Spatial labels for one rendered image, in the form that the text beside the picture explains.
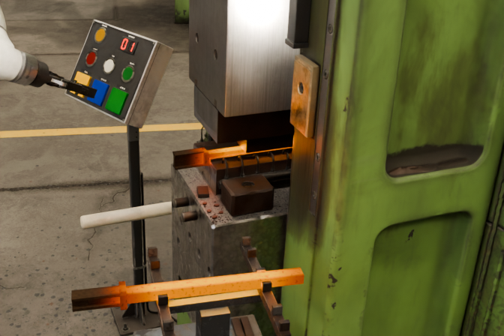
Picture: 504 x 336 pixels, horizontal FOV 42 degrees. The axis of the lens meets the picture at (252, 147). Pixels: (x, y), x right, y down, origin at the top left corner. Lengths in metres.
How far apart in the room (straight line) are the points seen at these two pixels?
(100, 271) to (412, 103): 1.93
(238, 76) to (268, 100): 0.11
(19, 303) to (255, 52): 1.74
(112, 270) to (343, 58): 1.96
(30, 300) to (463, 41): 2.10
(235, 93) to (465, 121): 0.55
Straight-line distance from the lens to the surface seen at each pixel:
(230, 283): 1.35
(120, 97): 2.15
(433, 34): 1.48
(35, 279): 3.09
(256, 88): 1.65
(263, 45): 1.62
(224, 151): 1.82
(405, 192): 1.53
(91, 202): 3.61
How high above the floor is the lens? 1.81
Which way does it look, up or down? 26 degrees down
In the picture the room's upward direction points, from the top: 3 degrees clockwise
